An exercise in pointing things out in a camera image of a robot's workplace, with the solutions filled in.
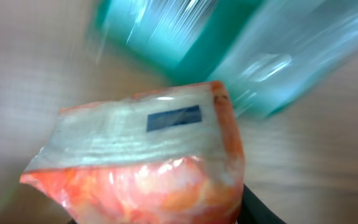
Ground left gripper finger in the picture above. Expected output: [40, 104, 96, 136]
[237, 185, 286, 224]

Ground red white snack packet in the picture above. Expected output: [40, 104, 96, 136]
[20, 81, 245, 223]

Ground green 3M sponge pack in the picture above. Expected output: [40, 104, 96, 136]
[88, 0, 358, 118]

